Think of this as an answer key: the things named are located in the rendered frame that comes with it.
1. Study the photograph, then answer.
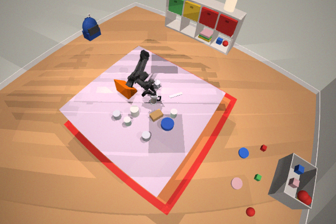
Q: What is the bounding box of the grey cylinder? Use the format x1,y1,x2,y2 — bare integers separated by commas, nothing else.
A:
113,110,122,120
153,80,160,89
142,131,151,142

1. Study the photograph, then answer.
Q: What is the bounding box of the blue cylinder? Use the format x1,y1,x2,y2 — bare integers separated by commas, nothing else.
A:
161,118,174,131

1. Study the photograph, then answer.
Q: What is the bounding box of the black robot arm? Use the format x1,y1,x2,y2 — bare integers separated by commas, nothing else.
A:
125,50,153,88

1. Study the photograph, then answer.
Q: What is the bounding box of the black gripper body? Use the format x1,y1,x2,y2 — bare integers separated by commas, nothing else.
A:
141,81,153,97

